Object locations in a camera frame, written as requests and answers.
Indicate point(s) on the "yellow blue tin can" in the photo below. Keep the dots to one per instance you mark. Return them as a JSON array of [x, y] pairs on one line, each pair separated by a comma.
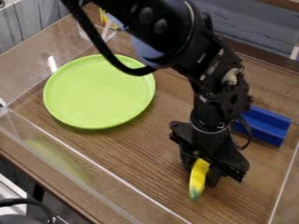
[[106, 20]]

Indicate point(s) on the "yellow toy banana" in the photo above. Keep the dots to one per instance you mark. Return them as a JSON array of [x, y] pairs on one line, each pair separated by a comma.
[[200, 171]]

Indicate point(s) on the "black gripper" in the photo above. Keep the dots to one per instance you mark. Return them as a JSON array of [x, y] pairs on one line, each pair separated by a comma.
[[213, 146]]

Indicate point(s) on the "green round plate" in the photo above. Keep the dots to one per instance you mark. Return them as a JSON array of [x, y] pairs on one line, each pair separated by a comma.
[[92, 96]]

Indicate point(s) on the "clear acrylic enclosure wall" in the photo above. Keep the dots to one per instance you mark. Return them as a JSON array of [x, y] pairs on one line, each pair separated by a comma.
[[97, 193]]

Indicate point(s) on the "blue plastic block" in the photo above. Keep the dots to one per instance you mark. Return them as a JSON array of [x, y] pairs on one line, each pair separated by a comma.
[[269, 125]]

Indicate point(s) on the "clear acrylic corner bracket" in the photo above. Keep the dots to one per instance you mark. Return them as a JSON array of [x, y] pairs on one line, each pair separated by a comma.
[[105, 31]]

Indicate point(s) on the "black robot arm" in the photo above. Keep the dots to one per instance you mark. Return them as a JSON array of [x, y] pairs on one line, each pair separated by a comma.
[[174, 37]]

